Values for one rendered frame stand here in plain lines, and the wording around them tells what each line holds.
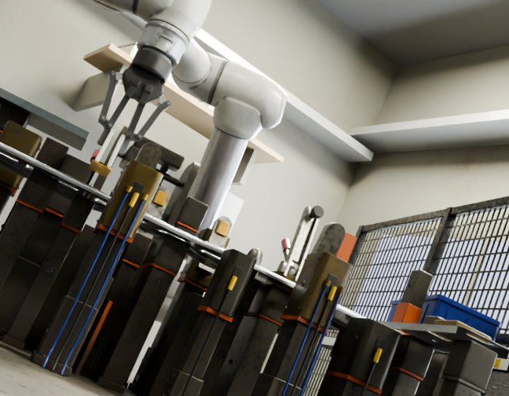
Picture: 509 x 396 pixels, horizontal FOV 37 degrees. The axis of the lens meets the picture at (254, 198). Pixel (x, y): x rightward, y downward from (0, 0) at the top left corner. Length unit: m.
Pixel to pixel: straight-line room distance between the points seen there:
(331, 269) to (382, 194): 4.02
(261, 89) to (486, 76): 3.34
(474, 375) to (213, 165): 1.08
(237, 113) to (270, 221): 3.20
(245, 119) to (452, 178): 3.00
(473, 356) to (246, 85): 1.06
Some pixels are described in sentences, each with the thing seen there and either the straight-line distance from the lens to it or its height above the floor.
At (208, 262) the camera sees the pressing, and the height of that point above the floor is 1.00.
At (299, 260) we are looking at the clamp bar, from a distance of 1.68.
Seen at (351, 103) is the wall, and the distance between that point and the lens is 5.64.
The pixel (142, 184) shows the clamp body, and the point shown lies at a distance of 1.23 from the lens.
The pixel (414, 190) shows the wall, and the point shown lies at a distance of 5.07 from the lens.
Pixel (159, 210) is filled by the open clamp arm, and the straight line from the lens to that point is 1.58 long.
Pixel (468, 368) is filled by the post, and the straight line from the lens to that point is 1.22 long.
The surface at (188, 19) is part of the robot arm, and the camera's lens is 1.50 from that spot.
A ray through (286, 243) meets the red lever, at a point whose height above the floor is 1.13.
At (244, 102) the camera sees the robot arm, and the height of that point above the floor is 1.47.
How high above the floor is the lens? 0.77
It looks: 14 degrees up
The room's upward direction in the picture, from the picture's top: 24 degrees clockwise
